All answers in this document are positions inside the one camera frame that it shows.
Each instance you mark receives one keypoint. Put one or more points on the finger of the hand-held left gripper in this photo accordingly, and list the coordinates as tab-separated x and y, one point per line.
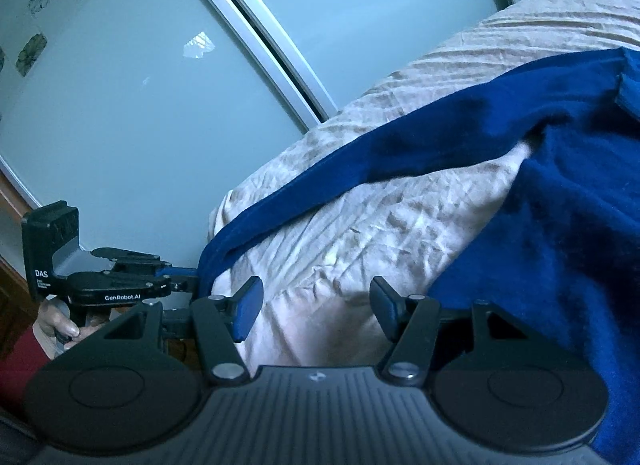
182	286
177	272

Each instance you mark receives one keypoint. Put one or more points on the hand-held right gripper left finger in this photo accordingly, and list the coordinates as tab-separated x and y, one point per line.
247	307

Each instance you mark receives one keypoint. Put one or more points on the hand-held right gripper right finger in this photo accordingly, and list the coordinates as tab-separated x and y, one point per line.
384	307

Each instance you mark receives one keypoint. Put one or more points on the blue knit sweater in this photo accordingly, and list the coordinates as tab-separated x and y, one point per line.
550	225

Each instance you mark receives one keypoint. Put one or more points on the person's left hand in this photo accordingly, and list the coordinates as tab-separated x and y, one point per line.
62	325

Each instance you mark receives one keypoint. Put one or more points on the beige bed sheet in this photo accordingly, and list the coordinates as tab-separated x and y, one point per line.
375	225

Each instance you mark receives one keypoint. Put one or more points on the red cloth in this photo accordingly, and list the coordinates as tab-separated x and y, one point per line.
20	370

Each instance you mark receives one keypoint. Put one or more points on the frosted glass wardrobe door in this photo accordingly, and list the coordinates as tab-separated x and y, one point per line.
360	15
130	95

